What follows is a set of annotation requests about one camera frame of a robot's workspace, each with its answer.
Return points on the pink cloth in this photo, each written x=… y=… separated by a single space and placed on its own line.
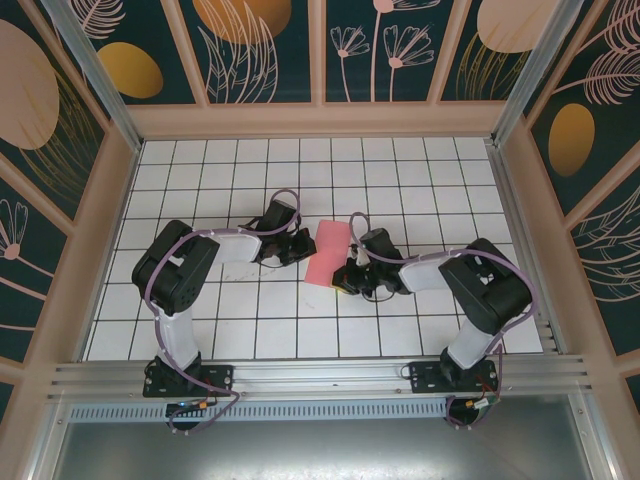
x=330 y=240

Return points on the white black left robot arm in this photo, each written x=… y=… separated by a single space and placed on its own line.
x=175 y=280

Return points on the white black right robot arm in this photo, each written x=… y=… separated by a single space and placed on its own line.
x=480 y=290

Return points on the grey metal sheet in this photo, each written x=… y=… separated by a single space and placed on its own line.
x=320 y=450

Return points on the small circuit board with connector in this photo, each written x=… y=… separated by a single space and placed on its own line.
x=482 y=404
x=192 y=406

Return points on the long aluminium mounting rail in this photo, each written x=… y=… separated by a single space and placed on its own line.
x=320 y=375

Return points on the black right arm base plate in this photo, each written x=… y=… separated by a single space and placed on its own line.
x=425 y=382

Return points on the aluminium side rail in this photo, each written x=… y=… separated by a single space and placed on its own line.
x=522 y=250

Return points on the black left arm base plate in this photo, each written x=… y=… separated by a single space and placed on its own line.
x=220 y=380

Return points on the aluminium frame post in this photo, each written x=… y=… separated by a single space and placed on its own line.
x=95 y=75
x=532 y=75

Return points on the aluminium frame bar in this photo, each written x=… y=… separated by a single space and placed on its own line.
x=595 y=445
x=47 y=445

